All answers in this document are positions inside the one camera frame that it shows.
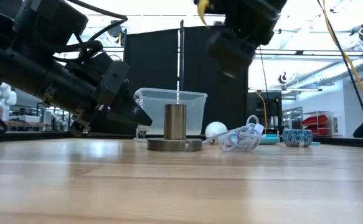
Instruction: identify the red bin shelf rack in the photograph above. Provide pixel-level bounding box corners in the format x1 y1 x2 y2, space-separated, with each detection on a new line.
301 111 334 137

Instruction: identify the black divider panel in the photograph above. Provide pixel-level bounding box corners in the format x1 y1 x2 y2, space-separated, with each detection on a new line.
123 20 250 137

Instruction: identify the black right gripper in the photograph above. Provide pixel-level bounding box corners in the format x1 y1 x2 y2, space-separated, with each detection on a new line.
207 0 288 79

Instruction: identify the thin yellow cable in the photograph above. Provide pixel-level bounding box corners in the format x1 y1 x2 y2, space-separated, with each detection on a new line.
253 90 268 135

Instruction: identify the blue patterned tape roll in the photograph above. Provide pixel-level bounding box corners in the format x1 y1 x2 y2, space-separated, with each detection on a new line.
282 128 314 148

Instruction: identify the black equipment cabinet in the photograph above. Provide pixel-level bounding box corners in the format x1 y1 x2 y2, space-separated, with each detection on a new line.
247 91 283 136

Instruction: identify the brass lamp socket base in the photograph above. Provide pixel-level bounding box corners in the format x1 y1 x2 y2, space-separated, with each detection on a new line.
146 103 204 152

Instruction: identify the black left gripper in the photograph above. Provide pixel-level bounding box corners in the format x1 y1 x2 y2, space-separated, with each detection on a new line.
59 54 153 137

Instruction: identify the black aluminium table frame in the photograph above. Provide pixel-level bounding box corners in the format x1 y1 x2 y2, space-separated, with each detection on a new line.
0 129 363 149

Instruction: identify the white lightbulb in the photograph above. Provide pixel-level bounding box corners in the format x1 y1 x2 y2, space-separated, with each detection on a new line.
204 121 229 145

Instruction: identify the blue calculator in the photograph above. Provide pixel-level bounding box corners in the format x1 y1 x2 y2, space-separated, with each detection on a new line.
258 133 281 146

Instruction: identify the white lamp cord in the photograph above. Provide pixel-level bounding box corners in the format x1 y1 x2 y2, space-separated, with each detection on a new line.
202 114 266 153

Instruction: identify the yellow drop cable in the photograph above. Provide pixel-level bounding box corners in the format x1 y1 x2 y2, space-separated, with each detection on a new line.
321 0 363 129

